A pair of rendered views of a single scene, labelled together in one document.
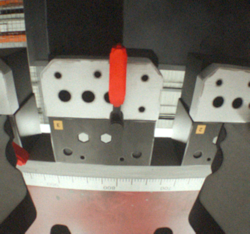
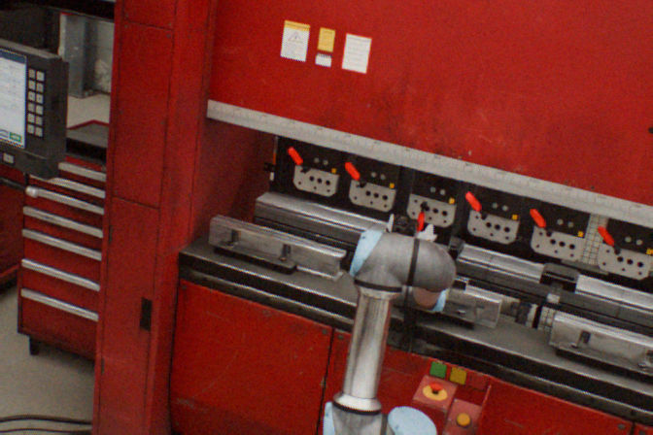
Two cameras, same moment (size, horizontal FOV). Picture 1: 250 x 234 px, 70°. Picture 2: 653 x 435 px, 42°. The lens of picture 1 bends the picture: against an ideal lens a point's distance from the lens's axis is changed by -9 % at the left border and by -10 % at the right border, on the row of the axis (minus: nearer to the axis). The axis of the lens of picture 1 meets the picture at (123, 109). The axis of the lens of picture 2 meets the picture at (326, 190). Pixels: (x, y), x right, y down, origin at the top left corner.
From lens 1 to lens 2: 258 cm
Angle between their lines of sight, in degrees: 50
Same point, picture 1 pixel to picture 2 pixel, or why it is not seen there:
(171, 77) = not seen: outside the picture
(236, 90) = (377, 201)
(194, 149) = (394, 175)
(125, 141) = (424, 186)
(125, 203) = (430, 141)
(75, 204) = (461, 145)
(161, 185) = (409, 152)
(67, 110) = (445, 207)
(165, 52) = not seen: hidden behind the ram
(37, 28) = not seen: hidden behind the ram
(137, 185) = (422, 156)
